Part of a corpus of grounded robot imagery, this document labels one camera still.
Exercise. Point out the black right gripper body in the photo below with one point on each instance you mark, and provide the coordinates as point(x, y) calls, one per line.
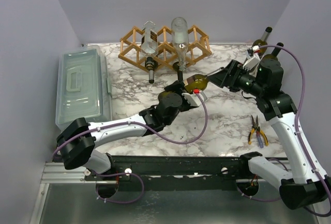
point(231, 74)

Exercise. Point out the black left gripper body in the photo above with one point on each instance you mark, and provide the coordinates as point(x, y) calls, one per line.
point(178, 88)

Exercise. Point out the green bottle silver neck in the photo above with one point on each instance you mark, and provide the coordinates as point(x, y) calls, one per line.
point(196, 81)

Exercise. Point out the green wine bottle brown label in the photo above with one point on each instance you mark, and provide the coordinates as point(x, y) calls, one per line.
point(151, 65)

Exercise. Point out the tall green bottle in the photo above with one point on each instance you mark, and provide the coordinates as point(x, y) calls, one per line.
point(263, 41)

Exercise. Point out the clear square glass bottle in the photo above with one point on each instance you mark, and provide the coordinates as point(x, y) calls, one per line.
point(149, 43)

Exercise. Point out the clear round glass bottle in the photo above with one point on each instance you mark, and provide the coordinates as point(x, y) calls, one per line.
point(180, 40)

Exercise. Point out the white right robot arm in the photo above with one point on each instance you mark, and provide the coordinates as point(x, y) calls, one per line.
point(307, 182)

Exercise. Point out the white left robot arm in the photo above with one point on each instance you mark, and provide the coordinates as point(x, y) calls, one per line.
point(78, 142)

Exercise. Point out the green bottle in rack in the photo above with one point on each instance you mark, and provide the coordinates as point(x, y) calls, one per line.
point(178, 71)

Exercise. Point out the wooden lattice wine rack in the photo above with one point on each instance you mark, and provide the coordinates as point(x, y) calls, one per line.
point(130, 49)

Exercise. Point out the translucent plastic storage box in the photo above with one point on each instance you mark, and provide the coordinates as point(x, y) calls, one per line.
point(83, 88)

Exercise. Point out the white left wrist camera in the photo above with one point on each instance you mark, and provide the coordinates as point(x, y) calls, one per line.
point(196, 98)

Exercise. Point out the yellow handled pliers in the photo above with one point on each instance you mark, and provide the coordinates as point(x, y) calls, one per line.
point(255, 129)

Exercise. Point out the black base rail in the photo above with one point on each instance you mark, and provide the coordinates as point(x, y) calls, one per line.
point(161, 173)

